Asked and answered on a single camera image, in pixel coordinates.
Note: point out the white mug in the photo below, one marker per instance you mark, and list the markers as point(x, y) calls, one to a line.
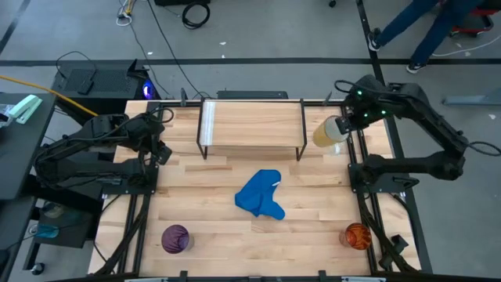
point(323, 135)

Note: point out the wooden shelf with black frame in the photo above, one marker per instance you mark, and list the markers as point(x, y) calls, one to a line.
point(254, 125)

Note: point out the black side desk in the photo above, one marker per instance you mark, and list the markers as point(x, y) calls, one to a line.
point(19, 156)

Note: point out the black bracket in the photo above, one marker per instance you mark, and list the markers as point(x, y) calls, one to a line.
point(400, 243)

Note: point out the black power adapter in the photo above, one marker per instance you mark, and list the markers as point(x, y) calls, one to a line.
point(86, 84)

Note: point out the person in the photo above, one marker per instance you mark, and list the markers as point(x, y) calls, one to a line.
point(434, 35)

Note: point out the black electronics unit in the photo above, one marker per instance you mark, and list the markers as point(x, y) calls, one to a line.
point(252, 95)

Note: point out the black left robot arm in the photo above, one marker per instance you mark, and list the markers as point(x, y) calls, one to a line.
point(98, 133)

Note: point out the blue microfibre cloth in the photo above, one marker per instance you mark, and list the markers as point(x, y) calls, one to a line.
point(258, 194)

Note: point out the purple ball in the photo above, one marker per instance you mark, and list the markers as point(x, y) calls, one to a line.
point(176, 239)

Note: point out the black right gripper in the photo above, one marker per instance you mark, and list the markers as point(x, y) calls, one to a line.
point(357, 117)

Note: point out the mint green stapler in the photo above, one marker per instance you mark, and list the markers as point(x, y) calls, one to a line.
point(25, 107)

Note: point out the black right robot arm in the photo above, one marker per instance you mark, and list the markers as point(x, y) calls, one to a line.
point(430, 117)

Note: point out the black low cart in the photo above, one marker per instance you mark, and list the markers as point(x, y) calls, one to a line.
point(78, 231)

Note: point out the black metal table frame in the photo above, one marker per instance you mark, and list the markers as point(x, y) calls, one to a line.
point(168, 103)

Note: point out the red stool base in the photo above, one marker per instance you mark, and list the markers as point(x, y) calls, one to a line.
point(462, 30)

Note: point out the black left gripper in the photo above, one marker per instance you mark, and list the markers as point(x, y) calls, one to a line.
point(154, 141)

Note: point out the grey stand foot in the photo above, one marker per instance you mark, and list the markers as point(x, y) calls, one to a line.
point(473, 100)

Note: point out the black frame clamp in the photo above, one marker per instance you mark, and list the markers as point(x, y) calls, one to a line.
point(183, 276)
point(183, 98)
point(328, 100)
point(322, 276)

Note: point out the black computer tower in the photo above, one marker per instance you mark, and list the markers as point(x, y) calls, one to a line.
point(105, 80)

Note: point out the clear plastic packet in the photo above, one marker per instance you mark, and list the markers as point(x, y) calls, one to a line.
point(4, 115)

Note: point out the black caster wheel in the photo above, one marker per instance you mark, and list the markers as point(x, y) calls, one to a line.
point(37, 269)

